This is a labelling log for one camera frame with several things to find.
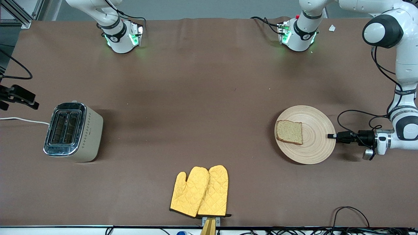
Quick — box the round light wooden plate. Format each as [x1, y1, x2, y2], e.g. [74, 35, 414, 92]
[274, 105, 336, 165]

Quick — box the yellow quilted oven mitt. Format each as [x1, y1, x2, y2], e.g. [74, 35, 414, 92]
[197, 165, 232, 218]
[169, 167, 210, 218]

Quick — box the black looped floor cable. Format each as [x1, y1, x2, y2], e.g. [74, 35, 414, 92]
[331, 206, 371, 229]

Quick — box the wooden slat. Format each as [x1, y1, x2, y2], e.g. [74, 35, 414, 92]
[200, 218, 217, 235]

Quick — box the black looped gripper cable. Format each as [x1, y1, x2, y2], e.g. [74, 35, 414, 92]
[336, 109, 392, 148]

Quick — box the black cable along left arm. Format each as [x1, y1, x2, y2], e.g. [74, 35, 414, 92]
[371, 46, 403, 98]

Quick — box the slice of toast bread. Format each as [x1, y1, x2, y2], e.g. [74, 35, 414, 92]
[275, 120, 303, 145]

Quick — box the chrome and beige toaster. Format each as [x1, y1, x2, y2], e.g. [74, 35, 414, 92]
[43, 102, 104, 163]

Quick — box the black left arm base cable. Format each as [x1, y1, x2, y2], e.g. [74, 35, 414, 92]
[250, 16, 282, 35]

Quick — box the black arm base cable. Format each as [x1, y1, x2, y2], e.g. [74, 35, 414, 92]
[250, 16, 282, 35]
[104, 0, 146, 25]

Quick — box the aluminium profile frame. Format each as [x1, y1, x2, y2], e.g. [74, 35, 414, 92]
[0, 0, 44, 29]

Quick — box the black right arm base cable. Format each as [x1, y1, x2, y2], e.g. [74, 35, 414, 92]
[104, 0, 146, 25]

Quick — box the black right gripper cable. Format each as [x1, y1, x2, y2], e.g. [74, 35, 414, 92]
[0, 49, 33, 80]

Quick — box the small metal bracket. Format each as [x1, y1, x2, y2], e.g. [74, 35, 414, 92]
[202, 216, 221, 227]

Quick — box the white toaster power cord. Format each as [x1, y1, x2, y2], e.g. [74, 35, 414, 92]
[0, 117, 50, 125]

